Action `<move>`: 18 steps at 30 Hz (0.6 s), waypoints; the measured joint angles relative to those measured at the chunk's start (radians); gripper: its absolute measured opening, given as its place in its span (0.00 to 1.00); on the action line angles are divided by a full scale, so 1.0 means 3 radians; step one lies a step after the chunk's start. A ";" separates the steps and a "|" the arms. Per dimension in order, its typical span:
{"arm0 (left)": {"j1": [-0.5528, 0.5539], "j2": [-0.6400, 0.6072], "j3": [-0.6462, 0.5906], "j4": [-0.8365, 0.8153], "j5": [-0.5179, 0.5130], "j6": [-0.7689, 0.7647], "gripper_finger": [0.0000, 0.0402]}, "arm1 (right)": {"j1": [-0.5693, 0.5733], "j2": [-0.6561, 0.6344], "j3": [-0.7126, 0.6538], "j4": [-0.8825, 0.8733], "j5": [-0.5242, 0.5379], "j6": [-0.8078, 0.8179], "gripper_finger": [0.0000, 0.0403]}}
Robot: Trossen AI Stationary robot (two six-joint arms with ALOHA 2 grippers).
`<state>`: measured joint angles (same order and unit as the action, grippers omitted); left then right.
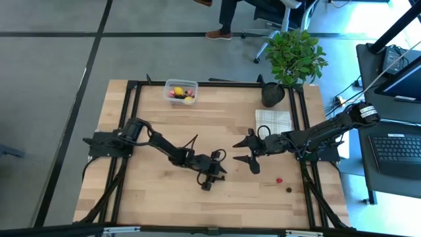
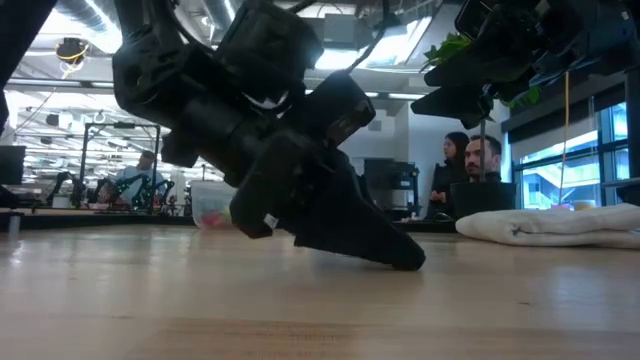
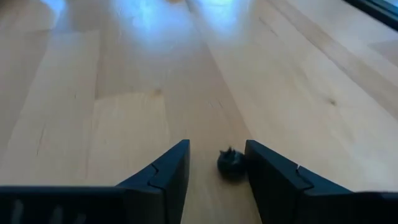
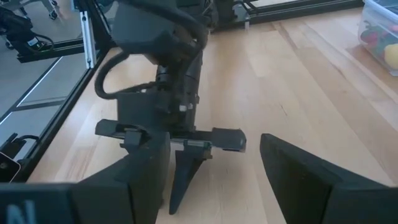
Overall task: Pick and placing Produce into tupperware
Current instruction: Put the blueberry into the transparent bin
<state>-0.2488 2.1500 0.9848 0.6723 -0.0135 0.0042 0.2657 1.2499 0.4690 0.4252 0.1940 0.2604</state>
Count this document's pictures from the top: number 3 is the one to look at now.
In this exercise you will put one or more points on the twin dark blueberries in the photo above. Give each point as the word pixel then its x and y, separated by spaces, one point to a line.
pixel 230 165

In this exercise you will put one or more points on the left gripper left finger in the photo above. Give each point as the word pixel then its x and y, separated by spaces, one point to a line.
pixel 140 199

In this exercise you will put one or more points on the black aluminium table frame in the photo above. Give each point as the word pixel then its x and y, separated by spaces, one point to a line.
pixel 382 12

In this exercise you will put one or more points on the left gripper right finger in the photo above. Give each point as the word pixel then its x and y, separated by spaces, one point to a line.
pixel 295 199

